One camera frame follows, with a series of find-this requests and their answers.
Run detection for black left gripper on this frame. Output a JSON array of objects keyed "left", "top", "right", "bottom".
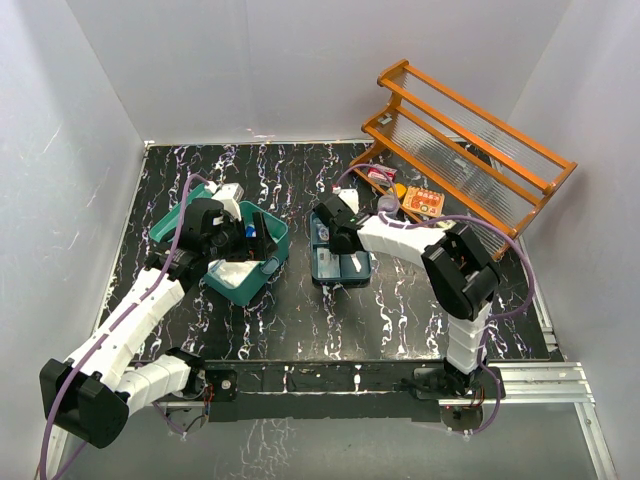
[{"left": 205, "top": 211, "right": 277, "bottom": 262}]

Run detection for teal medicine kit box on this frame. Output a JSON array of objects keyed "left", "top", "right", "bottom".
[{"left": 147, "top": 182, "right": 289, "bottom": 306}]

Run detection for clear tape roll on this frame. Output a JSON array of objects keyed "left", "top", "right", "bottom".
[{"left": 316, "top": 223, "right": 330, "bottom": 243}]

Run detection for black scissors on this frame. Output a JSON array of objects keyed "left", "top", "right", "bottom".
[{"left": 349, "top": 253, "right": 362, "bottom": 273}]

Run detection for white gauze pack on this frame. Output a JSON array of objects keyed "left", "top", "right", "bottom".
[{"left": 205, "top": 260, "right": 259, "bottom": 289}]

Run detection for blue divided tray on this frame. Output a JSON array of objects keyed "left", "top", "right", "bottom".
[{"left": 309, "top": 213, "right": 372, "bottom": 288}]

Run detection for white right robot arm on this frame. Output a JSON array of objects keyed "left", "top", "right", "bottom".
[{"left": 313, "top": 195, "right": 500, "bottom": 397}]

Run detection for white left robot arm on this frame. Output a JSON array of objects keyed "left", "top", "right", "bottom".
[{"left": 39, "top": 198, "right": 278, "bottom": 448}]

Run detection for red white medicine box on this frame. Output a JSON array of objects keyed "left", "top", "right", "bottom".
[{"left": 367, "top": 164, "right": 397, "bottom": 186}]

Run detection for clear measuring cup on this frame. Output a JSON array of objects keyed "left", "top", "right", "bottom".
[{"left": 377, "top": 195, "right": 400, "bottom": 218}]

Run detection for small green white box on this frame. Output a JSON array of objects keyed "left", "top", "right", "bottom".
[{"left": 435, "top": 220, "right": 455, "bottom": 230}]

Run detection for orange wooden shelf rack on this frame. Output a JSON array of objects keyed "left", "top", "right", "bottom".
[{"left": 354, "top": 59, "right": 577, "bottom": 240}]

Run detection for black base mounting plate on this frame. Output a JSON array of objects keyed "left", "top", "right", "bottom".
[{"left": 204, "top": 360, "right": 447, "bottom": 422}]

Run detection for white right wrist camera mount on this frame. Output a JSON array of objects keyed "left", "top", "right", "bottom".
[{"left": 332, "top": 186, "right": 360, "bottom": 213}]

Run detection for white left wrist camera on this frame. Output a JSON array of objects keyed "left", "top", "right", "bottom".
[{"left": 213, "top": 183, "right": 244, "bottom": 220}]

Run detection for aluminium frame rail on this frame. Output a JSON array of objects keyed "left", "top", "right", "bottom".
[{"left": 127, "top": 361, "right": 616, "bottom": 479}]

